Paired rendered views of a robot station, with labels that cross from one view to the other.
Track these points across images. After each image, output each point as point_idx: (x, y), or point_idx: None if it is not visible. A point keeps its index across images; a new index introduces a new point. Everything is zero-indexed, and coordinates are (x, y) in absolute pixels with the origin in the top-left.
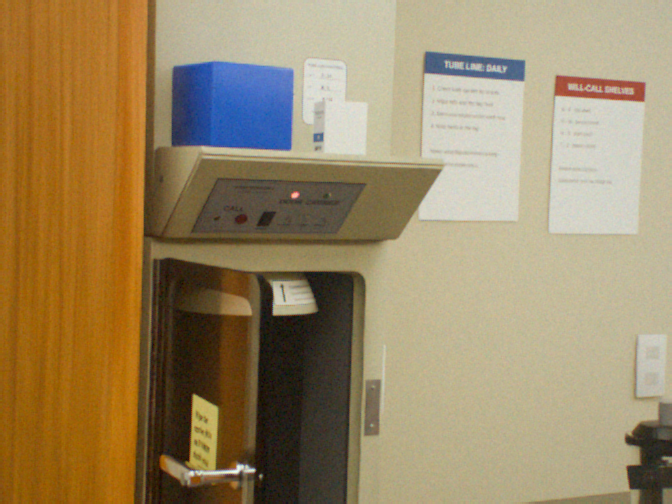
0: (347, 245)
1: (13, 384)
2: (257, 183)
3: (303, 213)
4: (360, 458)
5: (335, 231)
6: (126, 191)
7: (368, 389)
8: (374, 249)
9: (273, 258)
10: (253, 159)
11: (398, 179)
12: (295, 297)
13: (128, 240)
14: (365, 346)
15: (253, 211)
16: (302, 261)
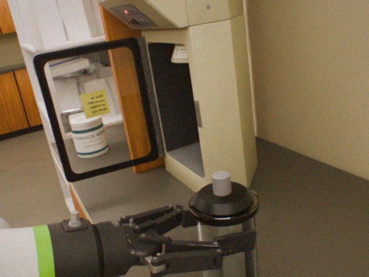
0: (178, 30)
1: None
2: (115, 9)
3: (139, 18)
4: (199, 136)
5: (156, 25)
6: (101, 16)
7: (195, 104)
8: (185, 32)
9: (162, 37)
10: (102, 0)
11: (133, 0)
12: (179, 54)
13: (105, 33)
14: (191, 83)
15: (129, 18)
16: (168, 38)
